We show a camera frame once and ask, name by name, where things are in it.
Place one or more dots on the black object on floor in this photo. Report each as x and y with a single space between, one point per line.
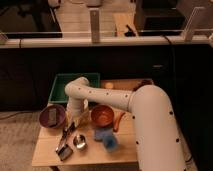
129 32

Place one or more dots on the orange bowl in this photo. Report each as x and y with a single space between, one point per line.
102 115

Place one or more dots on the blue plastic cup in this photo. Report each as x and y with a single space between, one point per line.
110 143

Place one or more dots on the white upright post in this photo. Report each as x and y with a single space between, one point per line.
192 23
95 25

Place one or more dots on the green plastic tray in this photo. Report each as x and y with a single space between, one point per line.
57 94

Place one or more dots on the white upright post centre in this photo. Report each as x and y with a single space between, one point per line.
95 25

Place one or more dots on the small steel cup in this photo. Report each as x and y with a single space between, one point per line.
79 141

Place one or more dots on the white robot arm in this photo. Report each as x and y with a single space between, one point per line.
156 132

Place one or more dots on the orange carrot toy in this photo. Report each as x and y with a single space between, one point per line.
117 121

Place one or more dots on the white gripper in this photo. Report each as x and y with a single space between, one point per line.
76 107

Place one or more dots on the white horizontal rail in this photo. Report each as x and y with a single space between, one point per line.
104 41

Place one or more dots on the blue cloth under cup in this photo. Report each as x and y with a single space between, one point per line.
99 134

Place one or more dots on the white upright post right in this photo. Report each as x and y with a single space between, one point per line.
192 23

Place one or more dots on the metal spoon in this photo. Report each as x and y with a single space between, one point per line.
61 142

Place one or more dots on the purple bowl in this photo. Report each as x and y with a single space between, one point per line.
52 116

